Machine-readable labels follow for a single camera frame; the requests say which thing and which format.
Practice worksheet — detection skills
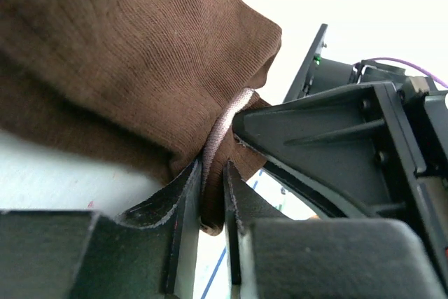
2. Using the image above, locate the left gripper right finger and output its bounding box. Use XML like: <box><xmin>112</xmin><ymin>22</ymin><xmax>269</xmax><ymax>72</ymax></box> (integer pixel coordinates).
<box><xmin>223</xmin><ymin>162</ymin><xmax>447</xmax><ymax>298</ymax></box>

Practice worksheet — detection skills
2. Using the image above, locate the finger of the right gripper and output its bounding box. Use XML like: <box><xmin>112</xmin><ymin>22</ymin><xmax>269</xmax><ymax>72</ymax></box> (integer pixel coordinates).
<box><xmin>233</xmin><ymin>82</ymin><xmax>426</xmax><ymax>219</ymax></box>

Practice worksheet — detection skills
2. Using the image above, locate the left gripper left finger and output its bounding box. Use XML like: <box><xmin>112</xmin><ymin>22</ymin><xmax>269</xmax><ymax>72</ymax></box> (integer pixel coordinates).
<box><xmin>1</xmin><ymin>160</ymin><xmax>202</xmax><ymax>298</ymax></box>

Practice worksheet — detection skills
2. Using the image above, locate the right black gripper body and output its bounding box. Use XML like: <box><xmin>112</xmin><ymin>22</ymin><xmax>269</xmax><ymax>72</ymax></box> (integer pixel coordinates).
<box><xmin>360</xmin><ymin>60</ymin><xmax>447</xmax><ymax>278</ymax></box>

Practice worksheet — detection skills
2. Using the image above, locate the brown striped cuff sock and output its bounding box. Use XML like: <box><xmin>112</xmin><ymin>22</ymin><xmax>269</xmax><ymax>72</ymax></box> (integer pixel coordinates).
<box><xmin>1</xmin><ymin>0</ymin><xmax>281</xmax><ymax>236</ymax></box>

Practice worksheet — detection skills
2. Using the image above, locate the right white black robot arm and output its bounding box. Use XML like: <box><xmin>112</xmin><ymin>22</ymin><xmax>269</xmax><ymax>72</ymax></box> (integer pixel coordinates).
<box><xmin>232</xmin><ymin>25</ymin><xmax>447</xmax><ymax>279</ymax></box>

